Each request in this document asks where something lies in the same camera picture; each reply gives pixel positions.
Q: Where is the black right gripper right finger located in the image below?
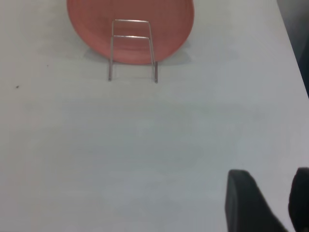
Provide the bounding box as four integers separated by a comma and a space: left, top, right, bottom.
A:
288, 167, 309, 232

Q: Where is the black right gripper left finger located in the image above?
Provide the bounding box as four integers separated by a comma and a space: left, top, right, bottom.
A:
225, 169, 288, 232

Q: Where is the pink plate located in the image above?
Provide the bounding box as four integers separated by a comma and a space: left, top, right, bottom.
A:
66, 0, 195, 65

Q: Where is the metal wire plate rack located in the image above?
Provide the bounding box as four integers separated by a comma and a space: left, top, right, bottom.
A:
108, 19, 159, 84

